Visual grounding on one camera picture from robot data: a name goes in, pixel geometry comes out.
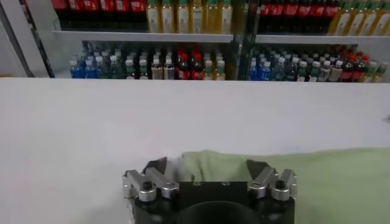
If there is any red cap cola bottle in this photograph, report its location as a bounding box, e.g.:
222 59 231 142
324 0 339 34
311 0 325 33
115 0 131 30
258 0 272 33
271 0 285 33
297 0 312 33
130 0 147 31
51 0 68 30
68 0 85 30
99 0 115 30
284 0 299 33
84 0 100 30

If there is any yellow juice bottle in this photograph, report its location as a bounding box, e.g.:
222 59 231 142
147 0 161 33
328 0 352 36
190 0 205 34
359 1 380 37
204 0 220 35
175 0 191 34
373 2 390 37
160 0 176 33
219 0 234 35
346 0 366 37

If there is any light green t-shirt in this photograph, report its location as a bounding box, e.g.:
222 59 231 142
179 147 390 224

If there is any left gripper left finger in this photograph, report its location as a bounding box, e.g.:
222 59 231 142
122 156 180 203

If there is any metal beverage display shelf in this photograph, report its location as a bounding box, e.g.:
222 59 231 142
18 0 244 80
239 0 390 83

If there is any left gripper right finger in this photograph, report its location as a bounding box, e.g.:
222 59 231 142
246 159 298 202

